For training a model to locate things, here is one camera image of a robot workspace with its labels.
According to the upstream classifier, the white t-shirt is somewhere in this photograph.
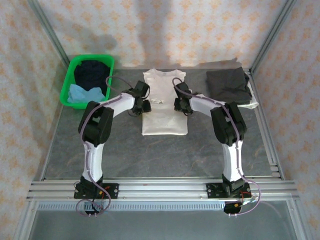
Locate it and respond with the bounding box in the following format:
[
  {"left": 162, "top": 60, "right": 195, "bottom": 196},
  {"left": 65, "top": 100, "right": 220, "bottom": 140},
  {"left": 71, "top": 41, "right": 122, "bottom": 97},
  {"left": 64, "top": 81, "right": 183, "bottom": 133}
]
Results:
[{"left": 141, "top": 69, "right": 189, "bottom": 137}]

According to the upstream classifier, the green plastic basket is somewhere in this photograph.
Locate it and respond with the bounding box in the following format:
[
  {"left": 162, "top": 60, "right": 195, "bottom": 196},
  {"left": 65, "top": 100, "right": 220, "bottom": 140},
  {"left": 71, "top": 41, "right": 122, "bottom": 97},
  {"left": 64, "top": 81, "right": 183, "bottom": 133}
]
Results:
[{"left": 59, "top": 53, "right": 115, "bottom": 110}]

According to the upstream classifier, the folded dark grey t-shirt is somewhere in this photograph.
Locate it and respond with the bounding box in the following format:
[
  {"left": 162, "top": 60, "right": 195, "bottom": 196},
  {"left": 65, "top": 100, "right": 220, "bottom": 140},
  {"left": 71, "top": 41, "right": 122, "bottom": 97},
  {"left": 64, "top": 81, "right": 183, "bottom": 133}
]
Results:
[{"left": 205, "top": 66, "right": 253, "bottom": 105}]

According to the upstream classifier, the navy blue t-shirt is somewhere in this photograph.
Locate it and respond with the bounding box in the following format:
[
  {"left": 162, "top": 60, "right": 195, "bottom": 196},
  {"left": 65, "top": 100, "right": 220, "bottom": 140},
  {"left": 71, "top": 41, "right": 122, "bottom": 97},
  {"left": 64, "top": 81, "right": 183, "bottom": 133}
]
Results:
[{"left": 73, "top": 59, "right": 112, "bottom": 91}]

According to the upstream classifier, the light blue t-shirt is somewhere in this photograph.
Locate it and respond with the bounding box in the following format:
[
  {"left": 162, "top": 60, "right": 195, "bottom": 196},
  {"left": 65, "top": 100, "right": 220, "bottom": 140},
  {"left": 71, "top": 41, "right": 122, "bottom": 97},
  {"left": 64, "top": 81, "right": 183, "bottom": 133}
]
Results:
[{"left": 67, "top": 83, "right": 106, "bottom": 104}]

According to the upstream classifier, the perforated metal strip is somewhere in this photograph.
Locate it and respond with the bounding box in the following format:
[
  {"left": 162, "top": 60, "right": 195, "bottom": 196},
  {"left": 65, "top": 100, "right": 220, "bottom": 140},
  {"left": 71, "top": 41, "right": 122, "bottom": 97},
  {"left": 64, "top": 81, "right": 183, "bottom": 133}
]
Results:
[{"left": 37, "top": 202, "right": 226, "bottom": 211}]

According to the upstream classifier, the wide aluminium mounting rail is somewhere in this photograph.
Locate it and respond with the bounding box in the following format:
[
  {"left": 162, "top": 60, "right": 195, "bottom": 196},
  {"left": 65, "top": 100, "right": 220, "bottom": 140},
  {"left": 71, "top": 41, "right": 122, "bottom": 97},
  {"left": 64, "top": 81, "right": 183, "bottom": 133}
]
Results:
[{"left": 26, "top": 178, "right": 301, "bottom": 202}]

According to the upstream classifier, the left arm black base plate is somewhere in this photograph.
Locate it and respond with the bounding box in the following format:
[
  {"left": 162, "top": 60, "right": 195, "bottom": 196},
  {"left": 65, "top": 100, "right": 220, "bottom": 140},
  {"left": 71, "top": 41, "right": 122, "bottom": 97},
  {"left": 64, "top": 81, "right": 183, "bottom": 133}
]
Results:
[{"left": 73, "top": 183, "right": 120, "bottom": 200}]

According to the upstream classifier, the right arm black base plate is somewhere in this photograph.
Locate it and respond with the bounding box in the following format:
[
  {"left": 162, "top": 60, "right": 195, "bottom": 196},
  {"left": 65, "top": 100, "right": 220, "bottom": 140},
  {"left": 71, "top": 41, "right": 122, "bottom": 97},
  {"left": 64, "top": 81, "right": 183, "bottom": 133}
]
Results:
[{"left": 205, "top": 182, "right": 252, "bottom": 200}]

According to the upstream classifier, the aluminium frame post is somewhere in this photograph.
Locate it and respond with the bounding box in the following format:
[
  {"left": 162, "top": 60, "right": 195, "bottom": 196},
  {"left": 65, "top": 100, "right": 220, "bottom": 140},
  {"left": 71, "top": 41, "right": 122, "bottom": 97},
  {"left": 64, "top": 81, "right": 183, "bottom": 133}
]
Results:
[
  {"left": 249, "top": 0, "right": 298, "bottom": 74},
  {"left": 26, "top": 0, "right": 75, "bottom": 74}
]

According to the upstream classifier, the aluminium table side rail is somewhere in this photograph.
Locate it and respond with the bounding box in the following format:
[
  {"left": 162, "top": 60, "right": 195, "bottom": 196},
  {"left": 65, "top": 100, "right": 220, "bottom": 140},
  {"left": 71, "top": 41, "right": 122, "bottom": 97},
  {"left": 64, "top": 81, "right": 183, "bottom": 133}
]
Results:
[{"left": 241, "top": 68, "right": 285, "bottom": 181}]

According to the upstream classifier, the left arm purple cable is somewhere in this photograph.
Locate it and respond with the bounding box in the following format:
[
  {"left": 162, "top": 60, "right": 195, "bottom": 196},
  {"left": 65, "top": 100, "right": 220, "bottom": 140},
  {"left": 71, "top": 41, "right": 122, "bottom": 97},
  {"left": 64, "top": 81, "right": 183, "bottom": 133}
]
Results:
[{"left": 74, "top": 76, "right": 133, "bottom": 216}]

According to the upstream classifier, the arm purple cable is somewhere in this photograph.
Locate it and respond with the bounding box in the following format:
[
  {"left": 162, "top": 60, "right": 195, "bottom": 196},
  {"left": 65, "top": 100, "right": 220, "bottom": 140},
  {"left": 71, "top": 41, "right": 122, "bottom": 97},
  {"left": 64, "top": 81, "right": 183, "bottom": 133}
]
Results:
[
  {"left": 74, "top": 76, "right": 133, "bottom": 216},
  {"left": 171, "top": 77, "right": 262, "bottom": 216}
]

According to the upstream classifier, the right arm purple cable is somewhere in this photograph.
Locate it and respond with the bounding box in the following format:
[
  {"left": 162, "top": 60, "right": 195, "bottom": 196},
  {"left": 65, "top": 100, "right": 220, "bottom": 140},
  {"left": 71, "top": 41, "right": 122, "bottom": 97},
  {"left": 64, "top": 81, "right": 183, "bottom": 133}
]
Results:
[{"left": 171, "top": 77, "right": 262, "bottom": 216}]

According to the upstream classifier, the aluminium frame strut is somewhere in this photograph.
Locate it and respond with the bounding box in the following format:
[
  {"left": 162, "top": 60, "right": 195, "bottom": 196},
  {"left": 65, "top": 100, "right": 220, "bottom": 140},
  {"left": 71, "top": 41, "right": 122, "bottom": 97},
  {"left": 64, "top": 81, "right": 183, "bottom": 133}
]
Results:
[
  {"left": 13, "top": 201, "right": 38, "bottom": 240},
  {"left": 286, "top": 199, "right": 310, "bottom": 240}
]

